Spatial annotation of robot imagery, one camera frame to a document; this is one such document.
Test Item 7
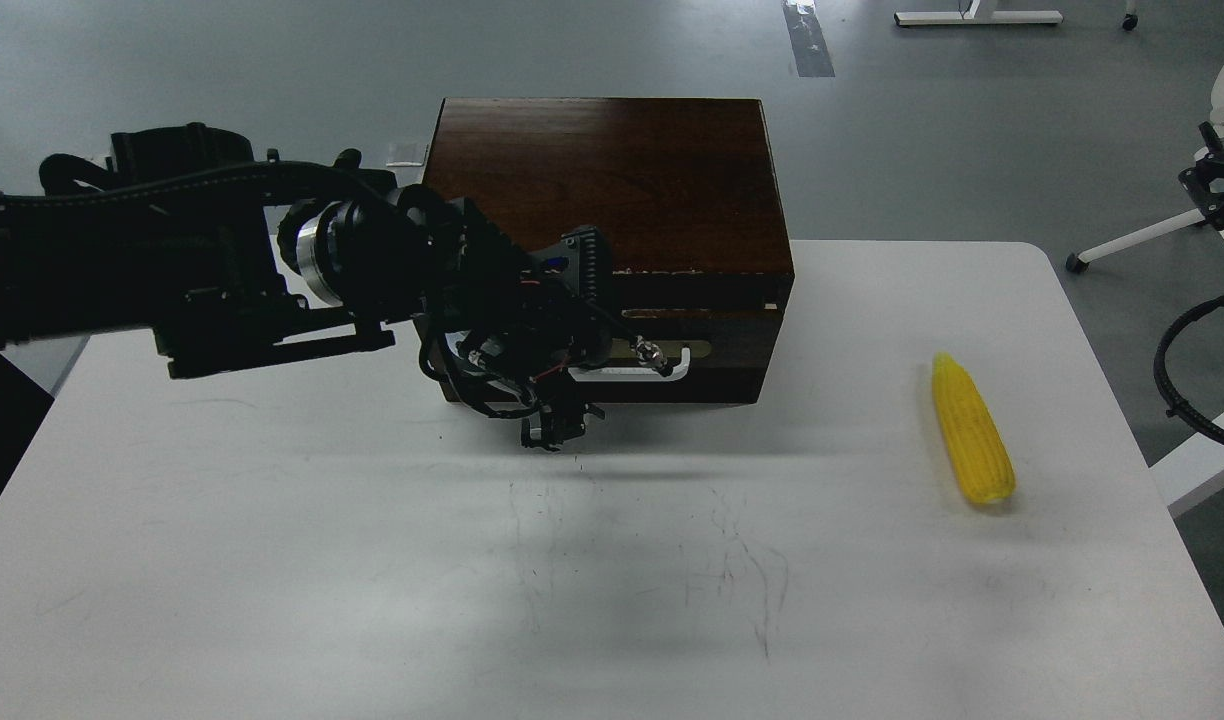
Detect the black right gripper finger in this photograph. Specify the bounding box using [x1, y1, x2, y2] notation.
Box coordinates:
[1177, 122, 1224, 229]

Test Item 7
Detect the wooden drawer with white handle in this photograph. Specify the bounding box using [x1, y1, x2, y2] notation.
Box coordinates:
[606, 272, 796, 372]

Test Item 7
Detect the dark wooden drawer cabinet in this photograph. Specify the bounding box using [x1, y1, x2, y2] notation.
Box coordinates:
[424, 97, 794, 405]

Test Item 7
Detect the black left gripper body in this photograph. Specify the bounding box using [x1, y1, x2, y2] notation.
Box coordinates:
[397, 184, 613, 421]

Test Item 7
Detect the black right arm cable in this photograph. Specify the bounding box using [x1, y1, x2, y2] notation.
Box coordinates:
[1153, 290, 1224, 460]

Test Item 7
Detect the yellow corn cob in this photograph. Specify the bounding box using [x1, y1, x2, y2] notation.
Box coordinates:
[931, 351, 1016, 504]

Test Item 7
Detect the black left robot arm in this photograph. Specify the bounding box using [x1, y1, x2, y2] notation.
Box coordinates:
[0, 122, 693, 452]

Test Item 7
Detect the white desk leg base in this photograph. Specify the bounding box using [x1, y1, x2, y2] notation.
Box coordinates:
[894, 1, 1064, 28]

